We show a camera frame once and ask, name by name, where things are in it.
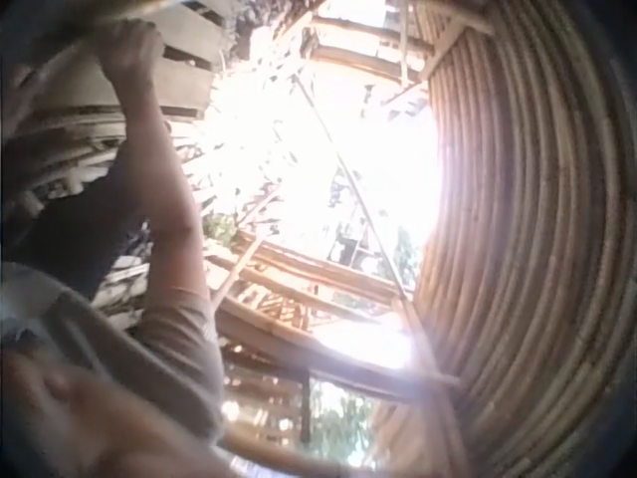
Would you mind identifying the person's right hand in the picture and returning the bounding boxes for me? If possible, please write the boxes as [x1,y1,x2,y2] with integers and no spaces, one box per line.
[99,19,166,90]

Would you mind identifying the pale rattan cane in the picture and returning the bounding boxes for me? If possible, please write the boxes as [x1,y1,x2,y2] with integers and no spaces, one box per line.
[27,0,173,92]

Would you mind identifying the grey wooden plank panel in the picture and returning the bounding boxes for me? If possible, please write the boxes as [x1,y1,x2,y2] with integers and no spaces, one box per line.
[59,3,226,123]

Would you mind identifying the heap of cane strips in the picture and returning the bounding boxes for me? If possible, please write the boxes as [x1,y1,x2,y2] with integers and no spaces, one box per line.
[0,97,131,205]

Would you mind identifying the thin long pole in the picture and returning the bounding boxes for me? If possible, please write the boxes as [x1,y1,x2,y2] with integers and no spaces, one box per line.
[292,74,416,302]

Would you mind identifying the bent rattan cane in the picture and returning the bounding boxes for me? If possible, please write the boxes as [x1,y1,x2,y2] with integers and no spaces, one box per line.
[217,426,361,478]

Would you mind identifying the bamboo ladder frame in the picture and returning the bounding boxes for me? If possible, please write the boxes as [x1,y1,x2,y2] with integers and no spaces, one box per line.
[297,0,435,89]

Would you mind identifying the bamboo frame structure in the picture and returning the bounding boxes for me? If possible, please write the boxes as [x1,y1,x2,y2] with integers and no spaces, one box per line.
[206,226,465,402]

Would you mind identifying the curved bamboo pole wall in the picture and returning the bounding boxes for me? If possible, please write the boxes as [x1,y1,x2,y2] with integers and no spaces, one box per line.
[368,0,637,478]

